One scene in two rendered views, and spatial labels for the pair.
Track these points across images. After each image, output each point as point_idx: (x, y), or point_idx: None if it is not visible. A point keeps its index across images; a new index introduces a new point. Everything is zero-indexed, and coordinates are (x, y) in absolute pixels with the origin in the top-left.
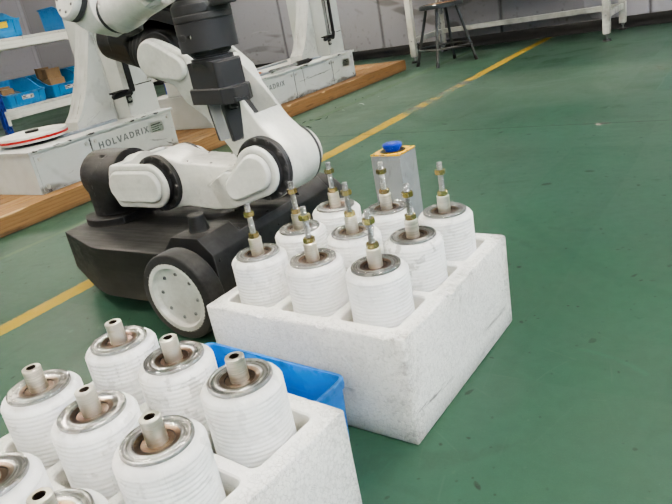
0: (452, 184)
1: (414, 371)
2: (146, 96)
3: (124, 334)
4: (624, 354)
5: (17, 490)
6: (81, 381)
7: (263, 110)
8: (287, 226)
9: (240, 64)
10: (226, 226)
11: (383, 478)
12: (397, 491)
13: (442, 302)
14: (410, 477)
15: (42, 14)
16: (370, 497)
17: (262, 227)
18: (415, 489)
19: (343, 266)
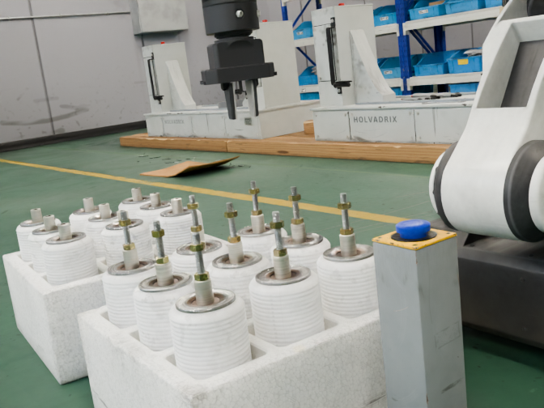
0: None
1: (86, 352)
2: None
3: (174, 209)
4: None
5: (72, 216)
6: (152, 214)
7: (492, 108)
8: (310, 235)
9: (214, 52)
10: (459, 234)
11: (87, 396)
12: (68, 400)
13: (104, 337)
14: (72, 406)
15: None
16: (79, 389)
17: (490, 264)
18: (59, 406)
19: (180, 266)
